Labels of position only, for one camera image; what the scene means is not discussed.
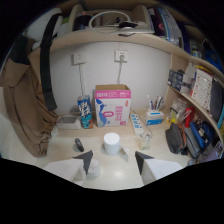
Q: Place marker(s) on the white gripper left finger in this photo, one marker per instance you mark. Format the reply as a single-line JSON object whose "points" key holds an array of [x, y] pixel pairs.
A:
{"points": [[68, 168]]}

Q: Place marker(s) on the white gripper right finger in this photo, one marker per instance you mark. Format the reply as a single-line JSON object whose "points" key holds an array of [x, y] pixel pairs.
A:
{"points": [[156, 168]]}

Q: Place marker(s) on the black electric shaver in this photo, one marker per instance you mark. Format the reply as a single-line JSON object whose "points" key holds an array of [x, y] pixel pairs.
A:
{"points": [[79, 144]]}

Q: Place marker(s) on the white textured cup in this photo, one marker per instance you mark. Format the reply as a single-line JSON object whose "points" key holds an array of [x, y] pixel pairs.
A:
{"points": [[94, 168]]}

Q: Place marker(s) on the small clear glass jar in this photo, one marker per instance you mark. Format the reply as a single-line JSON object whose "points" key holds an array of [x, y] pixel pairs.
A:
{"points": [[145, 141]]}

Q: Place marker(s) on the black pouch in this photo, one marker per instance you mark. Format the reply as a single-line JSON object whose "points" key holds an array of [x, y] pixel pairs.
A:
{"points": [[175, 137]]}

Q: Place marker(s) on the clear plastic container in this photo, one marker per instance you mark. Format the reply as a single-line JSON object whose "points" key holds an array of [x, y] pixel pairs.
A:
{"points": [[68, 121]]}

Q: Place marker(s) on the white power strip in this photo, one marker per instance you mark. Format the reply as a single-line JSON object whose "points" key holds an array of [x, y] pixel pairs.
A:
{"points": [[136, 123]]}

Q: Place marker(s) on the white toilet paper roll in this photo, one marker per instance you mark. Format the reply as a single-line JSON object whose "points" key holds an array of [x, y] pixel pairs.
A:
{"points": [[111, 143]]}

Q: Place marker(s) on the blue and white tissue box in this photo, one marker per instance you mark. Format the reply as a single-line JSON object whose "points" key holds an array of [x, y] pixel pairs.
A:
{"points": [[154, 117]]}

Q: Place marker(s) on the blue tool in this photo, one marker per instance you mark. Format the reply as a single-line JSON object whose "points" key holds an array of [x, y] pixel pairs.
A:
{"points": [[197, 134]]}

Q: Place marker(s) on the blue drink carton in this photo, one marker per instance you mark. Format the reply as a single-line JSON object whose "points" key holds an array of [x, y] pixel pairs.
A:
{"points": [[85, 111]]}

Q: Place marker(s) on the pens and toothbrushes bundle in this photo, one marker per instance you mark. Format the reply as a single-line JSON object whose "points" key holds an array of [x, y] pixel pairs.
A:
{"points": [[155, 103]]}

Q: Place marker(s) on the pink and white cardboard box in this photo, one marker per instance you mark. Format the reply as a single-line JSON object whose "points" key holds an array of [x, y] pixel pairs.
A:
{"points": [[112, 106]]}

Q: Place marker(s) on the tan hanging garment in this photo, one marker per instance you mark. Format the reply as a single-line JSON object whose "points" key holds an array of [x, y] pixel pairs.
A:
{"points": [[23, 106]]}

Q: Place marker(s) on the wooden shelf unit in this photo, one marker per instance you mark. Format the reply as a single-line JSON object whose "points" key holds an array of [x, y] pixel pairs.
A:
{"points": [[186, 83]]}

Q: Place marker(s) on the dark printed box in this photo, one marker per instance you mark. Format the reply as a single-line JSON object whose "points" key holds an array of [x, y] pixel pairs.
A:
{"points": [[176, 80]]}

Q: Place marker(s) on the white medicine box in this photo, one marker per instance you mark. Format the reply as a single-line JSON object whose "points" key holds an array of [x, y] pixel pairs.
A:
{"points": [[201, 87]]}

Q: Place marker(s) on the row of books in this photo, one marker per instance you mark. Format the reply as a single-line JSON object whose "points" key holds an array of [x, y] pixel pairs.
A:
{"points": [[170, 25]]}

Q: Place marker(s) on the white wall socket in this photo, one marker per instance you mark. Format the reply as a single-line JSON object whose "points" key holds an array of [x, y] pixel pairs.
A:
{"points": [[121, 55]]}

